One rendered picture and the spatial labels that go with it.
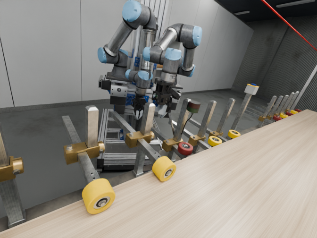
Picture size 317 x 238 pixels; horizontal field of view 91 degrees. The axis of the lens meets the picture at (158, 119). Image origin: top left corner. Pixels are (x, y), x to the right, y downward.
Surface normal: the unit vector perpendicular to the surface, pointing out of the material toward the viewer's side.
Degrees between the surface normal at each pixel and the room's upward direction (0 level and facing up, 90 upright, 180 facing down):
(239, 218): 0
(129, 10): 84
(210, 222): 0
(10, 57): 90
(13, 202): 90
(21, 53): 90
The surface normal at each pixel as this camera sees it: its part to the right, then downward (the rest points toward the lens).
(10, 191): 0.59, 0.44
